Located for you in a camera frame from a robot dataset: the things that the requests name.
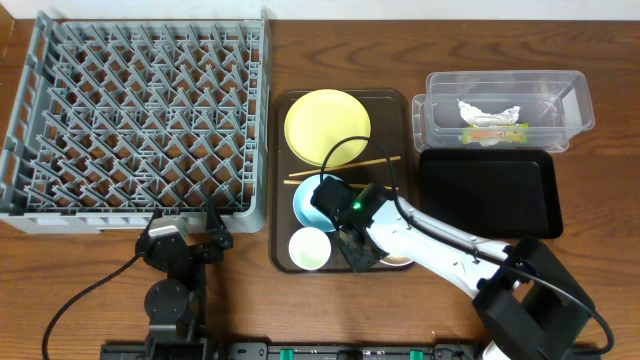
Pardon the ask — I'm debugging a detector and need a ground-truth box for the pink white bowl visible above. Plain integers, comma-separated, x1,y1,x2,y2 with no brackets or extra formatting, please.
380,255,412,267

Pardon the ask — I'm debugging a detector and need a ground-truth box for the small pale green cup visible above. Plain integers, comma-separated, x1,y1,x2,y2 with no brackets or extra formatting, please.
288,227,331,271

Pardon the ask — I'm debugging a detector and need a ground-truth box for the light blue bowl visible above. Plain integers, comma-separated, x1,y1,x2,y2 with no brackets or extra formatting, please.
293,175,335,233

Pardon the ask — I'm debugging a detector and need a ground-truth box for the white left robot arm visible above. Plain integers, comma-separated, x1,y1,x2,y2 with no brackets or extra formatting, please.
135,201,233,360

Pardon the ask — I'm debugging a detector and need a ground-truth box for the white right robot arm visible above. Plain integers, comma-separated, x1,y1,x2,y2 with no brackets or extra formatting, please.
310,177,602,359

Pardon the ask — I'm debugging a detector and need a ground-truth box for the grey plastic dishwasher rack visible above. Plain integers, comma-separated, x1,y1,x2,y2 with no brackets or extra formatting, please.
1,13,272,234

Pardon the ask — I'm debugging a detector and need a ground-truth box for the black waste tray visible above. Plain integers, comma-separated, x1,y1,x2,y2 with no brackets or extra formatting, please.
418,148,564,239

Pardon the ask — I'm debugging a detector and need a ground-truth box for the clear plastic waste bin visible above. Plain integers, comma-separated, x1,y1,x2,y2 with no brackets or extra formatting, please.
412,70,595,152

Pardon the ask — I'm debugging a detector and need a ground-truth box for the lower wooden chopstick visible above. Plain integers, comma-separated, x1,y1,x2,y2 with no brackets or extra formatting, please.
283,179,392,190

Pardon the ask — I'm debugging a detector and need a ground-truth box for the wooden chopstick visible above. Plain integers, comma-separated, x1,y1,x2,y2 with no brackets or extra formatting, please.
283,179,392,190
288,155,402,177

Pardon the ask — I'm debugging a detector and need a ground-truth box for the dark brown serving tray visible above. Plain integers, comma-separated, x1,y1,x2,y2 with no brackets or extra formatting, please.
269,88,419,274

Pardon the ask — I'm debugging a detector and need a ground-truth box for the upper wooden chopstick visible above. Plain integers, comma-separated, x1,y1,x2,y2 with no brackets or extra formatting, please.
288,155,402,177

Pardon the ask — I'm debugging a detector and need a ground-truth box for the yellow round plate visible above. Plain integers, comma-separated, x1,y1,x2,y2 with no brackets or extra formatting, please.
284,89,372,167

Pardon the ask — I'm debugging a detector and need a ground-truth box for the crumpled white tissue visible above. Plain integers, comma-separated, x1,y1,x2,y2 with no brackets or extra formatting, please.
458,100,521,127

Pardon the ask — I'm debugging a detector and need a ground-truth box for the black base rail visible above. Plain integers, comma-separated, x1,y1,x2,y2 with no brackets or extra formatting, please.
99,342,482,360

